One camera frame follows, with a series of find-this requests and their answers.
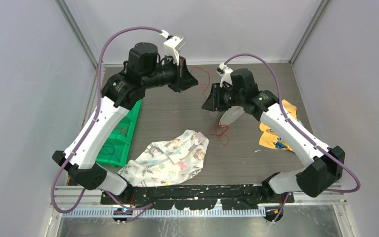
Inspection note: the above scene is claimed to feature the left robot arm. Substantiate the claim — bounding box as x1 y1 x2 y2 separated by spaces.
52 38 198 204

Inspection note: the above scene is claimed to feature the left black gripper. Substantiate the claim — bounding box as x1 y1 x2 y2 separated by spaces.
143 54 198 93

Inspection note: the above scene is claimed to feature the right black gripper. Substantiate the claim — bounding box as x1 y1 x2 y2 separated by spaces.
203 82 245 111

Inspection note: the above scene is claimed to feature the dark blue wire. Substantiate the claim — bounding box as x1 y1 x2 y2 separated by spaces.
98 142 122 162

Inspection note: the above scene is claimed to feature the green three-compartment bin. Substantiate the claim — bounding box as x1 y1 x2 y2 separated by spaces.
96 100 142 167

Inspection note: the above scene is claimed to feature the grey plastic spool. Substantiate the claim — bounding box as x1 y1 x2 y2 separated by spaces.
210 106 245 126

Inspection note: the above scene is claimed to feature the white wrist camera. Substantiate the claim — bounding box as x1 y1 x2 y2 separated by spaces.
160 30 187 65
216 63 233 87

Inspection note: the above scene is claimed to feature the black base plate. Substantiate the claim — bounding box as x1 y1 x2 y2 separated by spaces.
115 184 286 210

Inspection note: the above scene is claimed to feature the aluminium frame rail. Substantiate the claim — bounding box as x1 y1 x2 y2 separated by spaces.
51 184 347 211

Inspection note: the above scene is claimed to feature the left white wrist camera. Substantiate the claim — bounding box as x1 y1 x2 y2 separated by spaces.
160 30 187 65

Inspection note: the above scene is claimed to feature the white patterned cloth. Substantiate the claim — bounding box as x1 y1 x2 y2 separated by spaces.
117 130 209 188

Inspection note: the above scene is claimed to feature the yellow patterned cloth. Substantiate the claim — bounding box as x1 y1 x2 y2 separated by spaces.
259 99 302 152

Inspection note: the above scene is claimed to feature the red wire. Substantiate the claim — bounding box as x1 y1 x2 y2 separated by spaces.
189 67 230 146

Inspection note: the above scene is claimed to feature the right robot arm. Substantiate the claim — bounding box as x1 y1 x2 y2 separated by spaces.
202 68 345 203

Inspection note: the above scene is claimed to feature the brown wire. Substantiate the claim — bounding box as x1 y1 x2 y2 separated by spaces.
117 122 132 136

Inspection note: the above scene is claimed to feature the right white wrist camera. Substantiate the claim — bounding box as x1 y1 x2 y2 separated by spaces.
216 63 233 87

